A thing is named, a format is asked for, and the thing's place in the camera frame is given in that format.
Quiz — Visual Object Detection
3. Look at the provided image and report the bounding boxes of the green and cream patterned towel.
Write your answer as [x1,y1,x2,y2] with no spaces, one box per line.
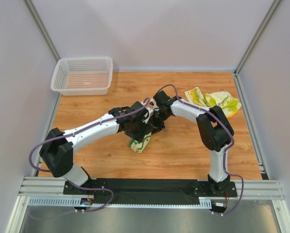
[128,133,152,153]

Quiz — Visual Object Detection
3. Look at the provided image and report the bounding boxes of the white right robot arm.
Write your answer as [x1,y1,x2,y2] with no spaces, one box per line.
[151,96,234,194]

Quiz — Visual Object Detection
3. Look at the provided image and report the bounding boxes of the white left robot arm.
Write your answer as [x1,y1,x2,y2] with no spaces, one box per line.
[39,102,154,186]

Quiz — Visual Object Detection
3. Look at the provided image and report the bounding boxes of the white perforated plastic basket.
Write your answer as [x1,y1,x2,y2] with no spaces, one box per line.
[51,57,113,96]

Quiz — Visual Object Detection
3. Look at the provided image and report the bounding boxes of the yellow and cream crumpled towel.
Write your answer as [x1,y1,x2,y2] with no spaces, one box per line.
[185,87,242,118]

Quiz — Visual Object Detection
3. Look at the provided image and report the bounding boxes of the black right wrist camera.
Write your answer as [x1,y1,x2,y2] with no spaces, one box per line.
[153,90,172,107]

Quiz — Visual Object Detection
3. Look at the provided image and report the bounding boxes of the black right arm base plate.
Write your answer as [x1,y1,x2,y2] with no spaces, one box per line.
[192,181,238,198]

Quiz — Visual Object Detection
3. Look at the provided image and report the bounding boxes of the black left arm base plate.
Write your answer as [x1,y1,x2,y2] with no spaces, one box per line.
[63,180,110,196]

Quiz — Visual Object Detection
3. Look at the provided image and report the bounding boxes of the aluminium front frame rail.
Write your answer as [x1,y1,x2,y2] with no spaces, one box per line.
[19,177,284,200]

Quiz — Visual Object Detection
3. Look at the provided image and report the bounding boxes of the grey slotted cable duct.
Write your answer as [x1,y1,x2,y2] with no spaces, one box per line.
[28,196,212,209]

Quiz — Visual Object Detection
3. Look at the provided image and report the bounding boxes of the aluminium right corner post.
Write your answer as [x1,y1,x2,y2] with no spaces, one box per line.
[233,0,282,76]

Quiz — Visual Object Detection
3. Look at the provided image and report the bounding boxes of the aluminium corner post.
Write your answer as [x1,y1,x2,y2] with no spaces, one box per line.
[23,0,61,62]
[233,0,282,76]

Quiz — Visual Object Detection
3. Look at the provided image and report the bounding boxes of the aluminium left corner post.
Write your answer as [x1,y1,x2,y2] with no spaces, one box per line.
[23,0,61,62]

